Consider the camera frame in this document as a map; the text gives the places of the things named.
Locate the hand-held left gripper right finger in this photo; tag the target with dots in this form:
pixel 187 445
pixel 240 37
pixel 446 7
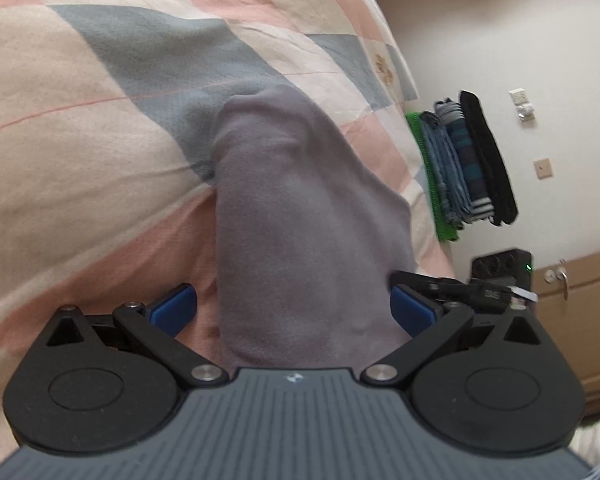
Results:
pixel 410 310

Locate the pink grey checked blanket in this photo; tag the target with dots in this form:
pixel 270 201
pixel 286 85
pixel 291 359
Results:
pixel 105 110

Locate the folded black clothes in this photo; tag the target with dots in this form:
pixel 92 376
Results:
pixel 490 160

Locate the wooden door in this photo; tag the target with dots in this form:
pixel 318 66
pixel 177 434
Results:
pixel 590 325

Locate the folded striped blue clothes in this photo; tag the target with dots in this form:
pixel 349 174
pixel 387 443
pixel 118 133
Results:
pixel 467 160

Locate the beige wall switch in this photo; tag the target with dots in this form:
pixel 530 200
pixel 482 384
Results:
pixel 543 168

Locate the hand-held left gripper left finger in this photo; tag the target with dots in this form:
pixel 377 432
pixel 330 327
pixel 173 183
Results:
pixel 172 307

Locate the white wall socket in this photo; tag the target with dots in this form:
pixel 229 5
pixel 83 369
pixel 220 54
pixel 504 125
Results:
pixel 520 100

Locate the grey purple garment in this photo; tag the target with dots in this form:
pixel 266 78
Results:
pixel 300 220

